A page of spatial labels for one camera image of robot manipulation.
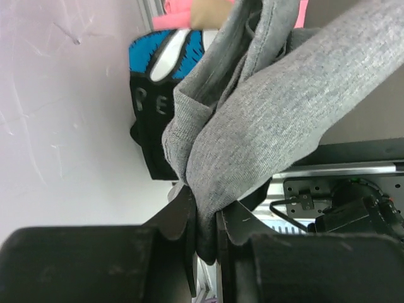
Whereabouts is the grey t shirt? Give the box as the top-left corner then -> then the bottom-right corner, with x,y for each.
162,1 -> 403,264

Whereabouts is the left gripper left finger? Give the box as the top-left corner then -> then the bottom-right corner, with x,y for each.
1,187 -> 197,303

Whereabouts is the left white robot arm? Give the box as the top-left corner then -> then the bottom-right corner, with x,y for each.
1,178 -> 403,302

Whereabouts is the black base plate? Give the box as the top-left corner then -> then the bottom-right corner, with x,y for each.
294,138 -> 403,167

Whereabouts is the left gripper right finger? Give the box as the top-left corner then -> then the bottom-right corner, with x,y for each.
216,202 -> 403,302

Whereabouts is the pink t shirt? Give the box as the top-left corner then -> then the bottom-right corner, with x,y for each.
153,1 -> 309,30

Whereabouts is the tan t shirt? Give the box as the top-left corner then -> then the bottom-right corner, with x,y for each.
190,0 -> 234,30

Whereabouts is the black printed t shirt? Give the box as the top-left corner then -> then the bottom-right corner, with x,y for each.
129,28 -> 218,181

